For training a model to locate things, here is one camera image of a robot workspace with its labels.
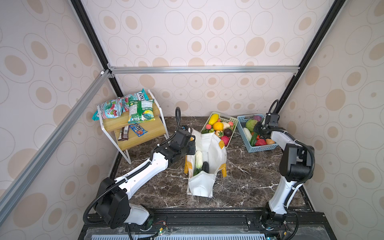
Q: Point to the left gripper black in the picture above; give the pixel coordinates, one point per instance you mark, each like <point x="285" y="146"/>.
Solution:
<point x="192" y="150"/>

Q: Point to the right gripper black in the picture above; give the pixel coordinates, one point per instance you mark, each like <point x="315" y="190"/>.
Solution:
<point x="259" y="126"/>

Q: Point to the white napa cabbage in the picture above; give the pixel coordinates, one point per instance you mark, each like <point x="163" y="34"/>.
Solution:
<point x="199" y="160"/>

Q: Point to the green cucumber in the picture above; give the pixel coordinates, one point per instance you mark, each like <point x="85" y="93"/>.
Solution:
<point x="254" y="139"/>

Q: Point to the white grocery bag yellow handles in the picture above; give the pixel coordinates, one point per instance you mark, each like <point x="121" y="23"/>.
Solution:
<point x="215" y="153"/>

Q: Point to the green leafy vegetable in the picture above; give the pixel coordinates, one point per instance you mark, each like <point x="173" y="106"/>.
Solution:
<point x="197" y="171"/>

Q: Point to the black eggplant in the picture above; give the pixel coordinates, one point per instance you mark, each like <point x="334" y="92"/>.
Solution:
<point x="205" y="167"/>

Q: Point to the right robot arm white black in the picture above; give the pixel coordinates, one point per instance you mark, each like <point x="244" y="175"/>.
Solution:
<point x="297" y="166"/>

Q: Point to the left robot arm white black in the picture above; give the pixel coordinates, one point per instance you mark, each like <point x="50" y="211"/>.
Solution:
<point x="111" y="205"/>

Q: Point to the green snack bag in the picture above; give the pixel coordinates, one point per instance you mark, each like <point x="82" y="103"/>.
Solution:
<point x="141" y="111"/>

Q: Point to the teal snack bag rear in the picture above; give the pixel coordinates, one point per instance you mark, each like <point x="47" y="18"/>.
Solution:
<point x="139" y="96"/>

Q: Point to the teal red snack bag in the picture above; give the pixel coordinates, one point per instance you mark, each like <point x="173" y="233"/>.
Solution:
<point x="111" y="109"/>

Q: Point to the purple onion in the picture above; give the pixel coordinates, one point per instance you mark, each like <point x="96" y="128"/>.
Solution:
<point x="258" y="118"/>

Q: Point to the brown potato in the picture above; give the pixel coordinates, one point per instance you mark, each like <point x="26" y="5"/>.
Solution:
<point x="270" y="141"/>

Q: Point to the green round cabbage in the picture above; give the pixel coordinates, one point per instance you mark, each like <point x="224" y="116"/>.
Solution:
<point x="250" y="124"/>

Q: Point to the red pepper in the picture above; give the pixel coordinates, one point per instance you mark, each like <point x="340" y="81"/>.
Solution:
<point x="260" y="142"/>

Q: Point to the blue vegetable basket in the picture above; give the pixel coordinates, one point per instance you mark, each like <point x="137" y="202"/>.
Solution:
<point x="247" y="136"/>

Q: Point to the orange in green basket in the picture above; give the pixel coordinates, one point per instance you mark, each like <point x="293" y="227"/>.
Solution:
<point x="218" y="126"/>

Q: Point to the yellow lemon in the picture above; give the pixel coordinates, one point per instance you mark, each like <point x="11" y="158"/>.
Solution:
<point x="213" y="119"/>

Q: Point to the pink dragon fruit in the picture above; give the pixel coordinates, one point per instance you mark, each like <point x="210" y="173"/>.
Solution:
<point x="225" y="140"/>

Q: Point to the green fruit basket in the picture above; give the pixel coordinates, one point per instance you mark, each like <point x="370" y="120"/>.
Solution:
<point x="228" y="121"/>

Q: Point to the dark brown avocado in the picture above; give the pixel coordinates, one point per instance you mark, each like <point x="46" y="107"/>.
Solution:
<point x="228" y="132"/>

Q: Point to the blue candy packet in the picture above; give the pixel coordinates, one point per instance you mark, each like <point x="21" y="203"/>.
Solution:
<point x="138" y="130"/>

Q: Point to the brown chocolate bar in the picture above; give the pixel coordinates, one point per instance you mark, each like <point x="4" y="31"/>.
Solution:
<point x="124" y="133"/>

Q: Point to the horizontal aluminium rail back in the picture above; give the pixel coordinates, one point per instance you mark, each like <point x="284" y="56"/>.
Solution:
<point x="198" y="70"/>

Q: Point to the wooden two-tier shelf white frame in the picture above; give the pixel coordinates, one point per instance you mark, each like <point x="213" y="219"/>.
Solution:
<point x="111" y="128"/>

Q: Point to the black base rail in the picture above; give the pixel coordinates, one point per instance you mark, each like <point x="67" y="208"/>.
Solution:
<point x="216" y="224"/>

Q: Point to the diagonal aluminium rail left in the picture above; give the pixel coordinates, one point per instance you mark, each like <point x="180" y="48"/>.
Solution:
<point x="21" y="184"/>

